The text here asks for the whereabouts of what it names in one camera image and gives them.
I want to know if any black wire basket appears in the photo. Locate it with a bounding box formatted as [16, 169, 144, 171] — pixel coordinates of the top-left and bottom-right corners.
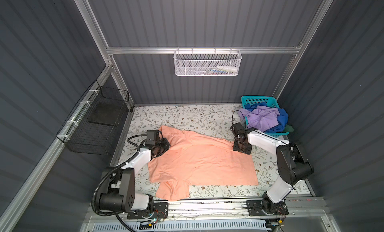
[57, 82, 130, 156]

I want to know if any white bottle in basket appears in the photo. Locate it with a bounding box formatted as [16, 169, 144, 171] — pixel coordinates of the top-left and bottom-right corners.
[217, 65, 239, 73]

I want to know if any floral patterned table mat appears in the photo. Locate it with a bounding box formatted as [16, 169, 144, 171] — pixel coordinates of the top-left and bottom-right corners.
[128, 104, 279, 200]

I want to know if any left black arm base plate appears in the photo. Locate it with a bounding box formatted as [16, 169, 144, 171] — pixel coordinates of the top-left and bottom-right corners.
[127, 202, 169, 220]

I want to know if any purple t-shirt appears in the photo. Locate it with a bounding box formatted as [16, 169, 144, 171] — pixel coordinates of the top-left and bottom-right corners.
[240, 105, 280, 132]

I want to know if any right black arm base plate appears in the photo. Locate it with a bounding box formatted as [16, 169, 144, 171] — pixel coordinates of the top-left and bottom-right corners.
[245, 200, 289, 217]

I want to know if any white ventilation grille strip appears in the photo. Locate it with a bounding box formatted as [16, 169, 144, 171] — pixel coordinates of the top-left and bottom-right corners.
[91, 219, 268, 232]

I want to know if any black corrugated cable conduit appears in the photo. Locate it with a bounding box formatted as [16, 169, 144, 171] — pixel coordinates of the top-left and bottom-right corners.
[91, 134, 149, 232]

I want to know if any teal plastic laundry basket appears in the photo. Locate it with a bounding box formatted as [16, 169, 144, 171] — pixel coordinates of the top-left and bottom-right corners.
[241, 95, 289, 138]

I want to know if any white wire mesh basket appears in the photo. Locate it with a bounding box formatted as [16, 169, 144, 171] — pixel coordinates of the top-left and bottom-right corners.
[173, 48, 242, 76]

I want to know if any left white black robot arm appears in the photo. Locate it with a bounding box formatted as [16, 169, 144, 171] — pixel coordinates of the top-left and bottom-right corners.
[91, 138, 171, 217]

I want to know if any peach orange t-shirt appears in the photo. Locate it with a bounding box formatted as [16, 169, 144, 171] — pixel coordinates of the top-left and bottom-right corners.
[148, 126, 259, 201]

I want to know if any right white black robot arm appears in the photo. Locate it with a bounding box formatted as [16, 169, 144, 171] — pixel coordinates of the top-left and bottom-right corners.
[231, 123, 315, 215]

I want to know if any blue t-shirt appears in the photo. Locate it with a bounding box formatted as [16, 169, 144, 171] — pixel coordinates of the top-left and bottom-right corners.
[245, 102, 289, 134]

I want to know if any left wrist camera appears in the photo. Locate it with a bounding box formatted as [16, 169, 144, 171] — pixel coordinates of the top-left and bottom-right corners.
[146, 130, 160, 144]

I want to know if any dark green garment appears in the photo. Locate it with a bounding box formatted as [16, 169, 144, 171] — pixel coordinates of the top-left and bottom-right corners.
[284, 125, 295, 133]

